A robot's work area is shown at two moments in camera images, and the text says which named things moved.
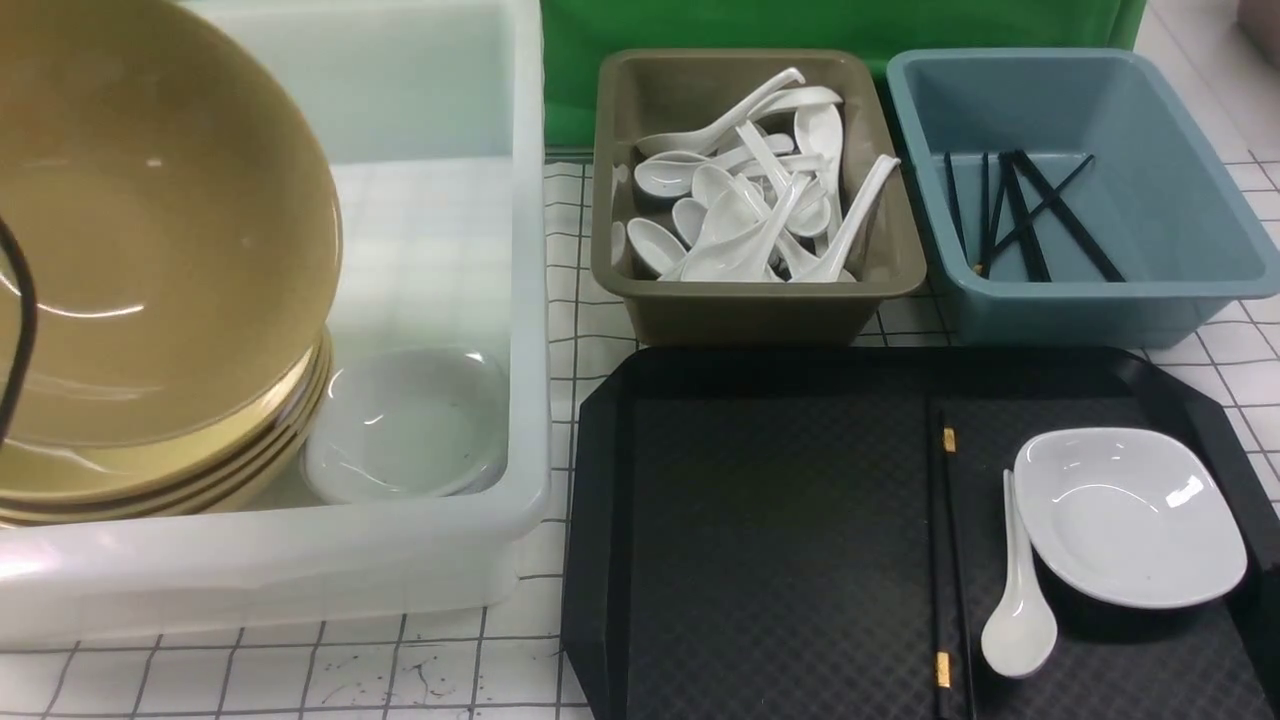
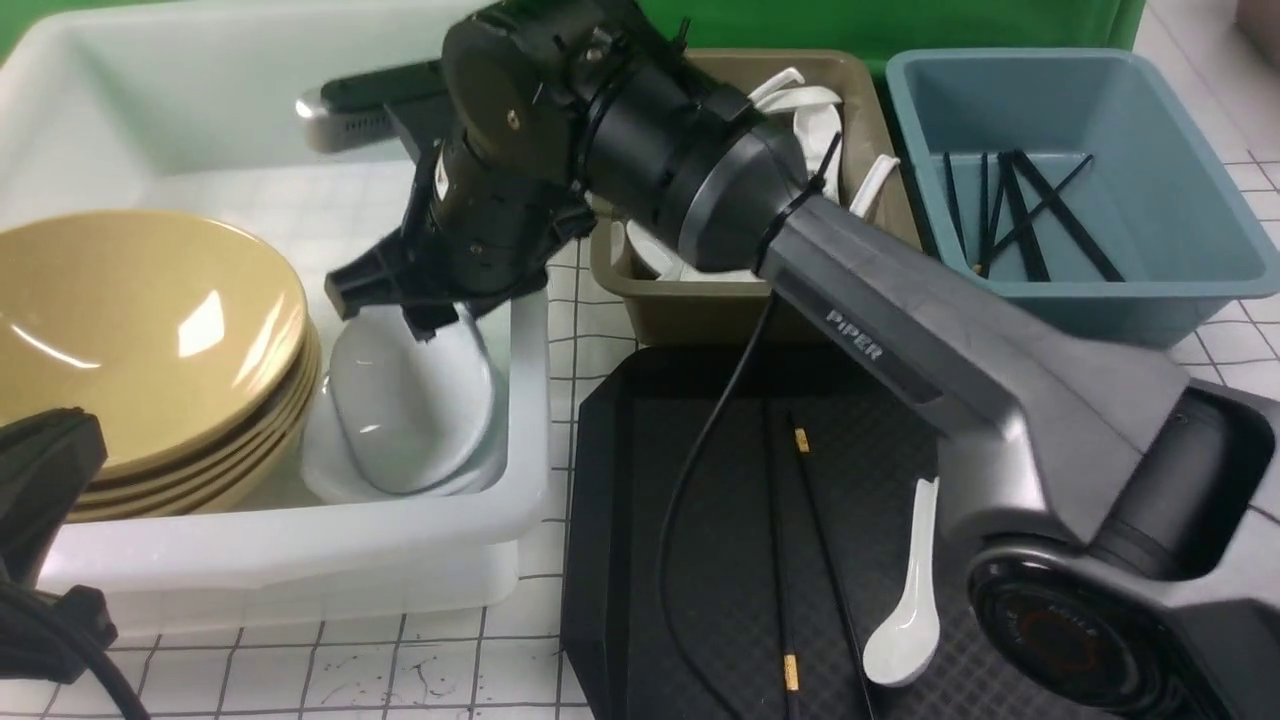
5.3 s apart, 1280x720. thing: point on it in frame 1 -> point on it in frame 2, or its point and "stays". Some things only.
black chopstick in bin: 1035,262 stays
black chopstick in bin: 955,202 stays
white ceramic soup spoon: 1020,641 -> 906,648
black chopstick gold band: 943,637 -> 802,447
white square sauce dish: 1131,516 -> 419,414
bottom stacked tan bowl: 239,493 stays
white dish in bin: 406,425 stays
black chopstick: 967,657 -> 790,662
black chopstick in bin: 1068,219 stays
